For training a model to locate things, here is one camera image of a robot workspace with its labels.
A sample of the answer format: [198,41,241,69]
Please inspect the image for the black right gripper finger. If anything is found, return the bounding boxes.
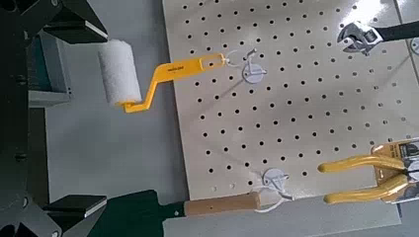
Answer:
[19,0,109,45]
[0,194,108,237]

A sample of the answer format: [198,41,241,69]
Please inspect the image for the lower metal pegboard hook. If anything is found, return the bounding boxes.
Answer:
[252,186,294,214]

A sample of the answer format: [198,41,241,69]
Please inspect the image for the white perforated pegboard panel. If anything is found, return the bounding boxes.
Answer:
[161,0,419,201]

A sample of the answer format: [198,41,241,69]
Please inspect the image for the black adjustable wrench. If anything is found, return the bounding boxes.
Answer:
[336,20,419,56]

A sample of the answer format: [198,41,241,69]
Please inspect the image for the yellow-handled white paint roller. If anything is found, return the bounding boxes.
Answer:
[98,39,227,115]

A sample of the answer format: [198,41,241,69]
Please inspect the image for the wood-handled green trowel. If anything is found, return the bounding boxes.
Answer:
[87,189,262,237]

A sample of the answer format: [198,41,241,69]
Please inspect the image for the white cord loop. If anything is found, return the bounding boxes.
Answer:
[225,48,246,69]

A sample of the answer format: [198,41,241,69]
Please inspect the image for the yellow-handled pliers in package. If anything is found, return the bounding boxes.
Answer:
[316,137,419,205]

